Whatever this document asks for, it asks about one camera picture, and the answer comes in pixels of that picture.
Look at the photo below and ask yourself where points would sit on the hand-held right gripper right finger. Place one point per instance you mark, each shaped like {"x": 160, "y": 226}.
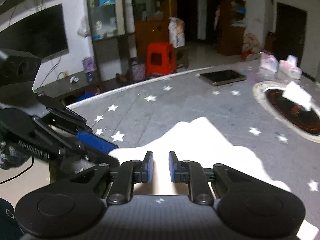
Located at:
{"x": 172, "y": 166}

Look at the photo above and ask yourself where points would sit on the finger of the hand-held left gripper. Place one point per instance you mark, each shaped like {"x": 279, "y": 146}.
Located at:
{"x": 95, "y": 141}
{"x": 100, "y": 158}

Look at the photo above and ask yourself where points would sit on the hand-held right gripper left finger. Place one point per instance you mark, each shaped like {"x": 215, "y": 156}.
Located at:
{"x": 149, "y": 166}

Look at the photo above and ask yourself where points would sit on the cream garment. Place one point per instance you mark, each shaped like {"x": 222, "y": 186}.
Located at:
{"x": 200, "y": 140}

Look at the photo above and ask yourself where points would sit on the low television stand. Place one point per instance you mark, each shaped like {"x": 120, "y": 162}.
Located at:
{"x": 62, "y": 86}

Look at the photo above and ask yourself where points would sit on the black television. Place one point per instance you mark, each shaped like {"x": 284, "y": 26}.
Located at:
{"x": 37, "y": 32}

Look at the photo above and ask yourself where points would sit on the grey star-print tablecloth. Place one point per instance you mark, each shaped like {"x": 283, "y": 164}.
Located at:
{"x": 155, "y": 107}

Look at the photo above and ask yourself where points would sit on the small purple gift bag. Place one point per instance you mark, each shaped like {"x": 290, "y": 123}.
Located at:
{"x": 88, "y": 65}

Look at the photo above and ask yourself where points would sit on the purple patterned bag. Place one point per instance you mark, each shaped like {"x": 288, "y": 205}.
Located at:
{"x": 138, "y": 71}

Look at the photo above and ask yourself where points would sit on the white plastic bag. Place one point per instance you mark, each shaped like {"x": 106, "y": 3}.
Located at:
{"x": 83, "y": 27}

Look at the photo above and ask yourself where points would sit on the black smartphone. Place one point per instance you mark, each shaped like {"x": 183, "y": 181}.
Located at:
{"x": 222, "y": 77}

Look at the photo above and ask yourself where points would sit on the red plastic stool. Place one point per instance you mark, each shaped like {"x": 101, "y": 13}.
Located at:
{"x": 160, "y": 60}

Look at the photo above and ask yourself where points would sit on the glass door cabinet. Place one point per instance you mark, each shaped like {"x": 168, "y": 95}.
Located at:
{"x": 105, "y": 10}

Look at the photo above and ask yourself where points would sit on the wooden cupboard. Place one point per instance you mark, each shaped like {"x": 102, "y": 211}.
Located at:
{"x": 147, "y": 30}

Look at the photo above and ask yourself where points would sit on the round built-in hotplate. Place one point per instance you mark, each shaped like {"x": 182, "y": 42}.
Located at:
{"x": 282, "y": 107}

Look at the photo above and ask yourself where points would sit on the printed white bag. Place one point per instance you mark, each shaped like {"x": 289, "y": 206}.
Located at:
{"x": 176, "y": 32}

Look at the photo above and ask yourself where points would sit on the pink wipes pack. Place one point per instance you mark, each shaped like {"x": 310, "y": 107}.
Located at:
{"x": 268, "y": 62}

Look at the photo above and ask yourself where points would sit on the white paper sheet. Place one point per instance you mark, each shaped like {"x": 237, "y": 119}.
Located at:
{"x": 297, "y": 96}

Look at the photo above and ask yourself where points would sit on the pink floor fan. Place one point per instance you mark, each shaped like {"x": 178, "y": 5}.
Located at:
{"x": 251, "y": 45}

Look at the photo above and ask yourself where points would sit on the pink tissue box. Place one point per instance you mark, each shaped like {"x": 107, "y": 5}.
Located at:
{"x": 290, "y": 70}

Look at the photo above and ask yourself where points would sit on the wooden bookshelf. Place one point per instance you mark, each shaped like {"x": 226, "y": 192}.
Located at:
{"x": 232, "y": 12}

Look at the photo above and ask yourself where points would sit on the dark wooden door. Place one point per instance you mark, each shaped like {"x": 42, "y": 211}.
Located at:
{"x": 290, "y": 27}

